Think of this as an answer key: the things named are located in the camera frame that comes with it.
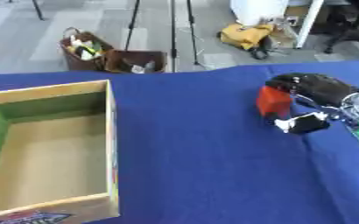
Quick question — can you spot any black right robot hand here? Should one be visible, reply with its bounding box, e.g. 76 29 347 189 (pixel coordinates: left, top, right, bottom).
264 73 359 135

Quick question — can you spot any red block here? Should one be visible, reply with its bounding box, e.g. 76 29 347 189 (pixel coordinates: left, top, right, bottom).
254 85 295 118

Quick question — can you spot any brown open box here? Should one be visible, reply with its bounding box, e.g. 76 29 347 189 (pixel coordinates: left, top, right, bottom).
104 49 169 74

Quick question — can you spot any tan cardboard box green inside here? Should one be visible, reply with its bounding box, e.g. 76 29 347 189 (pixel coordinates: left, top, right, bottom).
0 79 122 224

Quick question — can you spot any black office chair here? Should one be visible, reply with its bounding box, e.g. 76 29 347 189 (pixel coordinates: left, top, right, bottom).
321 0 359 60

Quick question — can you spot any white cabinet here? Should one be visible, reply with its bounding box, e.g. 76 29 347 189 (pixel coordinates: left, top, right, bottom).
229 0 327 50

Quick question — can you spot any yellow bag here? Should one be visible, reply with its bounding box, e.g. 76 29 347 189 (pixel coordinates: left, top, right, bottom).
216 23 277 51

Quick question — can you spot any black tripod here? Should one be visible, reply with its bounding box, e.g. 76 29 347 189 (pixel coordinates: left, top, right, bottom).
123 0 204 74
6 0 46 21

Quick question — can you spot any brown basket with handle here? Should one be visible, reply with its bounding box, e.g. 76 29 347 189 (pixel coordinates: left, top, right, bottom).
58 26 116 72

